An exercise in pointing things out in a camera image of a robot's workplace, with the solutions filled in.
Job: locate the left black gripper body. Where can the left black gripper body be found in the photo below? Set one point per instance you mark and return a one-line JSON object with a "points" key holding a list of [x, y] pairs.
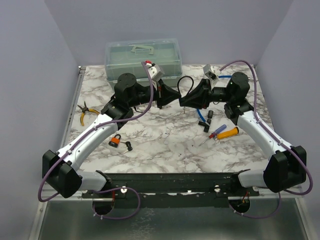
{"points": [[157, 94]]}

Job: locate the small black keys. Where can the small black keys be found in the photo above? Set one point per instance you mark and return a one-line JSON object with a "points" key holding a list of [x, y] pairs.
{"points": [[128, 146]]}

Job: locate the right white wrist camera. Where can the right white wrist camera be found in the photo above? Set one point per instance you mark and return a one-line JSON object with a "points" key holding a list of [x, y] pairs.
{"points": [[212, 72]]}

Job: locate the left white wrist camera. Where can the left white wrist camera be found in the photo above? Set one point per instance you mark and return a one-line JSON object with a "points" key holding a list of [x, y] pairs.
{"points": [[155, 71]]}

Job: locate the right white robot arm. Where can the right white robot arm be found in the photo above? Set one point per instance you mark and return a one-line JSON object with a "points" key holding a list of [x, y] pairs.
{"points": [[286, 163]]}

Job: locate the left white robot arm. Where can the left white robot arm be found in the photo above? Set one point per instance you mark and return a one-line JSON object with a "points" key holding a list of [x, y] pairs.
{"points": [[59, 169]]}

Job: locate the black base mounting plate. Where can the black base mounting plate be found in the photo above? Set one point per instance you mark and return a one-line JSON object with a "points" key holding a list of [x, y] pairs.
{"points": [[176, 190]]}

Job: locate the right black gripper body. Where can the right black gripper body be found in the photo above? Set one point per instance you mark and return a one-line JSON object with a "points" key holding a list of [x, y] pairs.
{"points": [[207, 92]]}

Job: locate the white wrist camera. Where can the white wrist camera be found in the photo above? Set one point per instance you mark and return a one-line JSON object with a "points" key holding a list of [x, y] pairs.
{"points": [[155, 71], [212, 72]]}

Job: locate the orange handled tool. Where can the orange handled tool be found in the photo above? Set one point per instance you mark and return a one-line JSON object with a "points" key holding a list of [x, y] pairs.
{"points": [[227, 134]]}

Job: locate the yellow handled pliers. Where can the yellow handled pliers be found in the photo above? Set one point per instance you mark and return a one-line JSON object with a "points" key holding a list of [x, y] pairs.
{"points": [[84, 110]]}

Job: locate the blue red screwdriver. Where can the blue red screwdriver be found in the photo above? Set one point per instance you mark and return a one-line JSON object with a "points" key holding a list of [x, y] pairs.
{"points": [[214, 133]]}

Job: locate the aluminium rail frame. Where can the aluminium rail frame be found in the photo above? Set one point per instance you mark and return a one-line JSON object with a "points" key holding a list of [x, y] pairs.
{"points": [[103, 201]]}

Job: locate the orange padlock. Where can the orange padlock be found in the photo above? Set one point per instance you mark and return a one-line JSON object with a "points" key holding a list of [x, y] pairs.
{"points": [[115, 141]]}

